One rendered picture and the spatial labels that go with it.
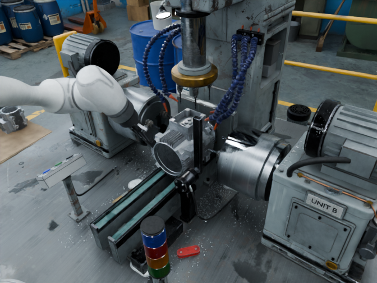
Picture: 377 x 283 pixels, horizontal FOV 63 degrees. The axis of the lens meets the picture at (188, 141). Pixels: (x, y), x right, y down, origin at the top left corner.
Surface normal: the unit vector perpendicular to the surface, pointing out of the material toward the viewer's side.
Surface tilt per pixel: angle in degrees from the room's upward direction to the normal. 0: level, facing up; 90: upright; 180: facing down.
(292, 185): 90
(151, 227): 0
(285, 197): 90
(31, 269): 0
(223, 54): 90
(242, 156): 47
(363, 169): 90
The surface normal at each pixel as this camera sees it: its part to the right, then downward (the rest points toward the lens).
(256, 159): -0.44, -0.26
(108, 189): -0.04, -0.80
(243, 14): -0.61, 0.49
